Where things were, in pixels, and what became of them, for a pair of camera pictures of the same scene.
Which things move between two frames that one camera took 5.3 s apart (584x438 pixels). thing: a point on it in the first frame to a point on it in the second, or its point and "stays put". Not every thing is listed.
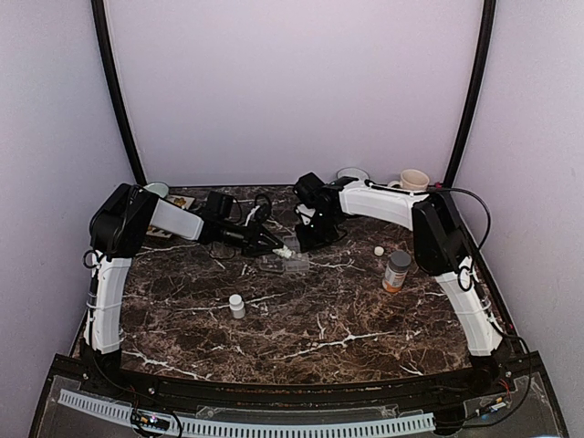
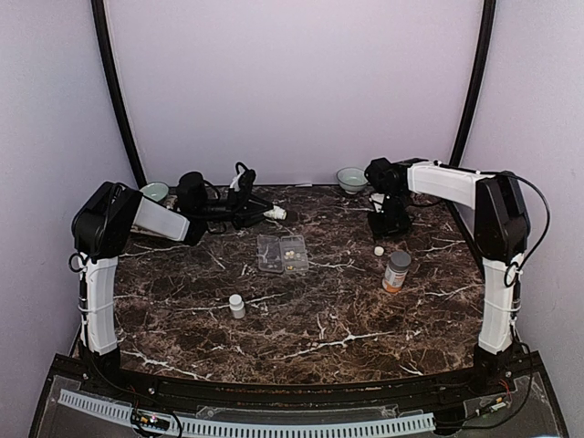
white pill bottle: [285, 251] to [276, 213]
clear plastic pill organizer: [297, 262] stays put
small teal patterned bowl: [352, 173] stays put
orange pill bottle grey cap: [396, 270] stays put
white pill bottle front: [236, 306] stays put
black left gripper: [257, 249] to [240, 209]
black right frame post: [487, 30] stays put
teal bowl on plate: [159, 188] stays put
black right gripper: [307, 242] to [394, 233]
